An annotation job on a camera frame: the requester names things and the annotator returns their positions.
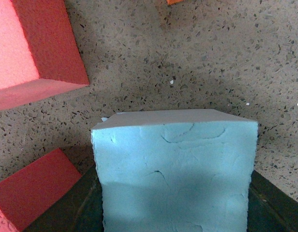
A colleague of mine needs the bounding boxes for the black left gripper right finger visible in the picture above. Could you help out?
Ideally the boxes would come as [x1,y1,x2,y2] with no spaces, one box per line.
[247,171,298,232]

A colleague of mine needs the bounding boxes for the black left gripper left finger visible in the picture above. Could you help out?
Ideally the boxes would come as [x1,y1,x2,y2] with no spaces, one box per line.
[24,165,104,232]

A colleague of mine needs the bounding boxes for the blue foam cube with marks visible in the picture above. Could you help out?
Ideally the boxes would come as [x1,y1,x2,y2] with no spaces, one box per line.
[91,109,258,232]

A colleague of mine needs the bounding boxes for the red foam cube front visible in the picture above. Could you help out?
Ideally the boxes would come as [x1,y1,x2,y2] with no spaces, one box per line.
[0,148,82,232]

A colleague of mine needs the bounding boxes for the red foam cube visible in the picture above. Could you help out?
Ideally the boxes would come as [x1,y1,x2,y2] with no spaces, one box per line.
[0,0,89,110]
[0,148,82,232]

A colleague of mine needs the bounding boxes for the red foam cube rear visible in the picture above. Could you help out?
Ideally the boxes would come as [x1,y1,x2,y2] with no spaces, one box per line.
[0,0,89,110]

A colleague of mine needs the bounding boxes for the orange foam cube left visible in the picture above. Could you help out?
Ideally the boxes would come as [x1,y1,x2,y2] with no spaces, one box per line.
[167,0,183,5]

